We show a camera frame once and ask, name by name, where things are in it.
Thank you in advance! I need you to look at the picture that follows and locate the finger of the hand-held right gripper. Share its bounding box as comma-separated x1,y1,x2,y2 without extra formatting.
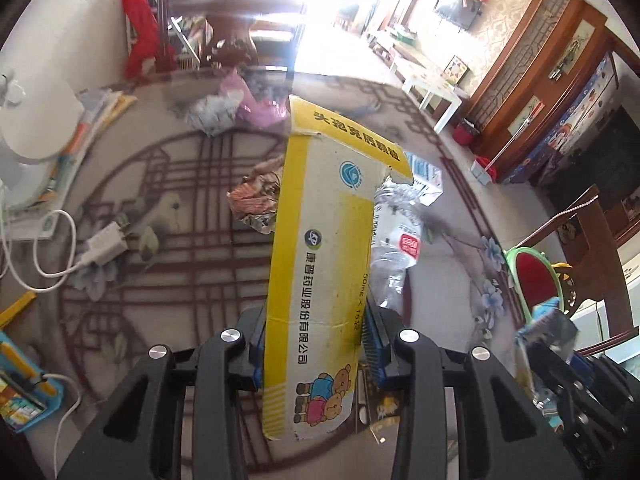
529,332,632,444
574,352,640,411

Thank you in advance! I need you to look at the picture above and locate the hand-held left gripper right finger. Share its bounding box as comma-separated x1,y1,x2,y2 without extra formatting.
362,305,576,480

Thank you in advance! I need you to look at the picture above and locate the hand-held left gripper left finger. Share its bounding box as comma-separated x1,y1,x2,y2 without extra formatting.
57,305,266,480

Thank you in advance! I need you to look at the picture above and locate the yellow white bear print box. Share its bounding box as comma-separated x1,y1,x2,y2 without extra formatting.
262,95,415,442

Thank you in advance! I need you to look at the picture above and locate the grey paper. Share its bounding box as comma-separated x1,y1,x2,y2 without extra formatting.
190,95,236,136

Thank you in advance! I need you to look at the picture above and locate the pink plastic bag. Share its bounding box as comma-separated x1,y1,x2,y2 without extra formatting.
220,67,291,131

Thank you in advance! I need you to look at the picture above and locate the green rimmed red stool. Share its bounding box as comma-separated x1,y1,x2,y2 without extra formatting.
504,246,563,318

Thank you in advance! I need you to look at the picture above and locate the clear plastic bottle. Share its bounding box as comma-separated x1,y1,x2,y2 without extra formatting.
369,176,426,311

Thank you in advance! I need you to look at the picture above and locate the brown wooden chair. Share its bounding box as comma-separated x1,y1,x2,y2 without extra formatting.
520,185,640,361

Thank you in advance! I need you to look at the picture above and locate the crumpled red wrapper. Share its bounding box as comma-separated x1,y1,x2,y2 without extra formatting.
227,156,286,235

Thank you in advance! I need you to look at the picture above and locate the blue white carton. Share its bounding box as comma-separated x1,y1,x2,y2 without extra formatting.
405,152,444,207

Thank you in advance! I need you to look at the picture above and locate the blue yellow plastic toy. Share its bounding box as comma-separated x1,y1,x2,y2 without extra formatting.
0,330,66,433

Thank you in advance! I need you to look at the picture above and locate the yellow plastic strip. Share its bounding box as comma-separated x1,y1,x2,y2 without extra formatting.
0,290,37,328

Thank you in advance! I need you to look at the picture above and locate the red bucket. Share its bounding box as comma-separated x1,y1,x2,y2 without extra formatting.
452,120,480,147

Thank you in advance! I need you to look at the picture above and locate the cartoon printed board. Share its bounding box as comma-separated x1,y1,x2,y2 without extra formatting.
500,52,621,183

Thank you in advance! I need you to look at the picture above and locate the stack of children's books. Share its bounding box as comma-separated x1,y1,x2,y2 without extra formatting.
0,87,138,241

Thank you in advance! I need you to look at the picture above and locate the white coffee table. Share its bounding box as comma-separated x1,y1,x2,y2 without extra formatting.
400,57,476,133

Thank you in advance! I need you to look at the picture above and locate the white desk lamp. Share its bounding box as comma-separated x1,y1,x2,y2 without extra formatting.
0,70,86,211

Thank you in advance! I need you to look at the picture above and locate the low television cabinet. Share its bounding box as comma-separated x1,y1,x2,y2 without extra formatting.
367,27,451,68

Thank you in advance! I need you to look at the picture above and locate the hanging scroll painting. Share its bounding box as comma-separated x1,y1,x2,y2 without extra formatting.
550,20,596,81

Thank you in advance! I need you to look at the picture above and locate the white metal rack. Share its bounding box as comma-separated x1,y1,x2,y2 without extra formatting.
170,10,216,68

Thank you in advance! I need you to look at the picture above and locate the red plastic bag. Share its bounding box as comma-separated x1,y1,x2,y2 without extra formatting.
122,0,183,78

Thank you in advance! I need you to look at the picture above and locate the dark wooden chair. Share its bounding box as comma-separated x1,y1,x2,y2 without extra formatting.
157,0,308,73

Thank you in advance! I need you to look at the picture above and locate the white charging cable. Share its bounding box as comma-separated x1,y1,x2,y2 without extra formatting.
37,372,83,480

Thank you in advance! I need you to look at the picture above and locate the white charger with cable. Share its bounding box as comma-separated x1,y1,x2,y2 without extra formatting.
0,207,133,293

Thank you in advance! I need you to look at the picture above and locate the red dustpan with handle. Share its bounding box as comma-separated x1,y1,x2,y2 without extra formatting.
470,112,533,183

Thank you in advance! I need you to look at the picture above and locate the wall mounted television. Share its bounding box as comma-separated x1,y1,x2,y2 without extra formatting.
434,0,478,31

